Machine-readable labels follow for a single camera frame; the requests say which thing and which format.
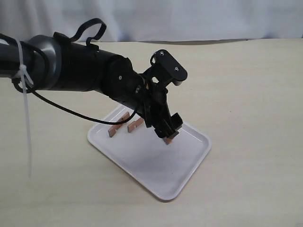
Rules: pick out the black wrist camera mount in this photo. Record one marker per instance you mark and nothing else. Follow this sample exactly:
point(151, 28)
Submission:
point(166, 69)

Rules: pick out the white backdrop curtain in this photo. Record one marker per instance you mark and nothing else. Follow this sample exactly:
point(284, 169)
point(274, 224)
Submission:
point(156, 20)

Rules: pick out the white plastic tray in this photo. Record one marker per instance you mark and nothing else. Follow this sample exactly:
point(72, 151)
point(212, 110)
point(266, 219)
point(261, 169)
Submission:
point(162, 169)

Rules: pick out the white zip tie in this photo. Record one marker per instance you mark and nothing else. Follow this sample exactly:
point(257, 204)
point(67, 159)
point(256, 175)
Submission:
point(26, 106)

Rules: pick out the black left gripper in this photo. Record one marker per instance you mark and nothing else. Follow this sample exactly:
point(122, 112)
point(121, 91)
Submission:
point(155, 111)

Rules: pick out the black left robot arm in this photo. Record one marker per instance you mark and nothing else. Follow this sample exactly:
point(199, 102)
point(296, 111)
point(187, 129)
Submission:
point(57, 63)

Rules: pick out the wooden notched piece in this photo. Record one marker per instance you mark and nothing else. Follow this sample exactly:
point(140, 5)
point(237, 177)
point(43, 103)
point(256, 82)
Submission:
point(135, 124)
point(169, 139)
point(112, 130)

